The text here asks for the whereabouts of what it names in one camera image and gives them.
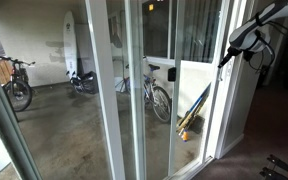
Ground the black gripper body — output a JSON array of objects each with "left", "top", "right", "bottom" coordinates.
[{"left": 226, "top": 46, "right": 243, "bottom": 60}]

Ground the grey door pull handle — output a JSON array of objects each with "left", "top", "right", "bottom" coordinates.
[{"left": 217, "top": 65, "right": 226, "bottom": 83}]

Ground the white framed sliding glass door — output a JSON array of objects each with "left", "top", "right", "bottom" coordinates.
[{"left": 123, "top": 0, "right": 233, "bottom": 180}]

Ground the white glass door panel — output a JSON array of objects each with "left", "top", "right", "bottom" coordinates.
[{"left": 163, "top": 0, "right": 254, "bottom": 180}]

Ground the black screen door latch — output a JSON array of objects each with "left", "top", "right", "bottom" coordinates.
[{"left": 167, "top": 67, "right": 177, "bottom": 83}]

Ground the fixed glass door panel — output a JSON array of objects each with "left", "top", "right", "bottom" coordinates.
[{"left": 0, "top": 0, "right": 127, "bottom": 180}]

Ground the long yellow pole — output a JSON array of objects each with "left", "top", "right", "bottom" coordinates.
[{"left": 177, "top": 96, "right": 207, "bottom": 134}]

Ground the black square mat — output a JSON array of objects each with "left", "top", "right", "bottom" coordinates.
[{"left": 187, "top": 114, "right": 206, "bottom": 135}]

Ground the blue white bicycle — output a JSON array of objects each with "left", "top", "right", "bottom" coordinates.
[{"left": 115, "top": 54, "right": 173, "bottom": 124}]

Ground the yellow blue toy cylinder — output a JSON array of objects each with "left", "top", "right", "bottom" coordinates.
[{"left": 181, "top": 129, "right": 190, "bottom": 143}]

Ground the red black clamp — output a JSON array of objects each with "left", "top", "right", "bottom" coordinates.
[
  {"left": 258, "top": 166, "right": 288, "bottom": 180},
  {"left": 267, "top": 153, "right": 288, "bottom": 179}
]

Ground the black bag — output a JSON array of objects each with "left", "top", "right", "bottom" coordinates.
[{"left": 66, "top": 69, "right": 99, "bottom": 96}]

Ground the white surfboard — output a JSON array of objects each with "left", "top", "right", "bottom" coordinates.
[{"left": 62, "top": 10, "right": 79, "bottom": 80}]

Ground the red bicycle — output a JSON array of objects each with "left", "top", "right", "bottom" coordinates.
[{"left": 0, "top": 53, "right": 37, "bottom": 113}]

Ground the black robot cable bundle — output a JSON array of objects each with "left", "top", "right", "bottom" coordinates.
[{"left": 243, "top": 19, "right": 278, "bottom": 73}]

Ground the white screen door frame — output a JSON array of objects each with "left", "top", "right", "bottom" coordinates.
[{"left": 167, "top": 0, "right": 187, "bottom": 176}]

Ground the exterior window white frame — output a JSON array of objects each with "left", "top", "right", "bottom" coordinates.
[{"left": 142, "top": 0, "right": 223, "bottom": 65}]

